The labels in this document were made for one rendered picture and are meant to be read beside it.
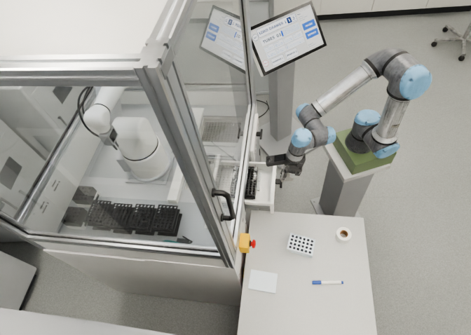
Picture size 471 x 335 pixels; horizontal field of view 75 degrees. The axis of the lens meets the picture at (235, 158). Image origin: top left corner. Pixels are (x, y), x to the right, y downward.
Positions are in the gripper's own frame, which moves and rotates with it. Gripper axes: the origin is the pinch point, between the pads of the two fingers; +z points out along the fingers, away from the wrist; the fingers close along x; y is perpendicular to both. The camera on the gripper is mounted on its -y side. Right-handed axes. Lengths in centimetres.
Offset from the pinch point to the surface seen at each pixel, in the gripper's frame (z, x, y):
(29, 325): -76, -77, -51
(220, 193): -55, -40, -26
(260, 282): 18, -47, -5
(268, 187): 14.0, 0.6, -4.3
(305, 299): 16, -52, 16
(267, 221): 20.8, -15.7, -2.8
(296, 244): 14.2, -28.3, 11.3
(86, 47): -93, -33, -54
